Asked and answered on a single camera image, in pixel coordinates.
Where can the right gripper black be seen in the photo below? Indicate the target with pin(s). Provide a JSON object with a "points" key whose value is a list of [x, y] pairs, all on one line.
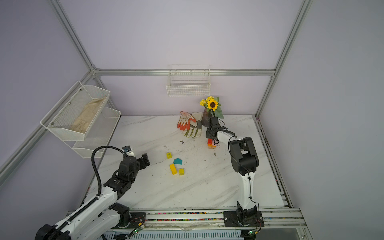
{"points": [[208, 133]]}

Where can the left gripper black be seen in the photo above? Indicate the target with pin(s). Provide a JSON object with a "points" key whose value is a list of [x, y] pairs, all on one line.
{"points": [[142, 164]]}

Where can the small yellow-green cube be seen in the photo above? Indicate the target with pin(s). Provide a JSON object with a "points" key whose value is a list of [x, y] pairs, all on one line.
{"points": [[169, 155]]}

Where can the yellow long block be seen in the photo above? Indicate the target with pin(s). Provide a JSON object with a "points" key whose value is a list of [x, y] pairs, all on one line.
{"points": [[173, 169]]}

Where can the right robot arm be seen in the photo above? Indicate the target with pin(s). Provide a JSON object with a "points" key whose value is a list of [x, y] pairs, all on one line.
{"points": [[245, 161]]}

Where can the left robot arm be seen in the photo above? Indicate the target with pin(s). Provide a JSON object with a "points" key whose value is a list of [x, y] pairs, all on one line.
{"points": [[87, 207]]}

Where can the teal block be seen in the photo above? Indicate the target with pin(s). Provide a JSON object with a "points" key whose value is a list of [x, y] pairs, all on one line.
{"points": [[177, 161]]}

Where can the dark ribbed glass vase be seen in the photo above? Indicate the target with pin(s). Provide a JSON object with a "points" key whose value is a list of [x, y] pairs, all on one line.
{"points": [[206, 118]]}

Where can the green white work glove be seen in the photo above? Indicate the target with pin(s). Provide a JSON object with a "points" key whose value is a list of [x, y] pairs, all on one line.
{"points": [[195, 130]]}

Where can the orange white work glove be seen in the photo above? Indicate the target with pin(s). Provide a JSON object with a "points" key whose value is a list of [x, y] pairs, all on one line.
{"points": [[186, 121]]}

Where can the yellow sunflower bouquet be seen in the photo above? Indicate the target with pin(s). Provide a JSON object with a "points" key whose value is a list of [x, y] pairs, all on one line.
{"points": [[212, 106]]}

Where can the beige cloth in shelf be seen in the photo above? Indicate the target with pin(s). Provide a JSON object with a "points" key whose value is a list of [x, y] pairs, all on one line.
{"points": [[83, 121]]}

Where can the white two-tier mesh shelf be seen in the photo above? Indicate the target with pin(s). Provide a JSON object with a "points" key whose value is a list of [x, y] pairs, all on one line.
{"points": [[60, 118]]}

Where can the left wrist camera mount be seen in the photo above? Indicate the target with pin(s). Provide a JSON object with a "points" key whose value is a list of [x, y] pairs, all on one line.
{"points": [[128, 152]]}

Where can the white wire wall basket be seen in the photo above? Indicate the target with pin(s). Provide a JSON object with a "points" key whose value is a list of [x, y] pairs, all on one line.
{"points": [[189, 81]]}

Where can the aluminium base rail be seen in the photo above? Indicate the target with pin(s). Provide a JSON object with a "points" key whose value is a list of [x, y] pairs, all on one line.
{"points": [[195, 220]]}

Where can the aluminium cage frame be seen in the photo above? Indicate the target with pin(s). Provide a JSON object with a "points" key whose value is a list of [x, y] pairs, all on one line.
{"points": [[9, 168]]}

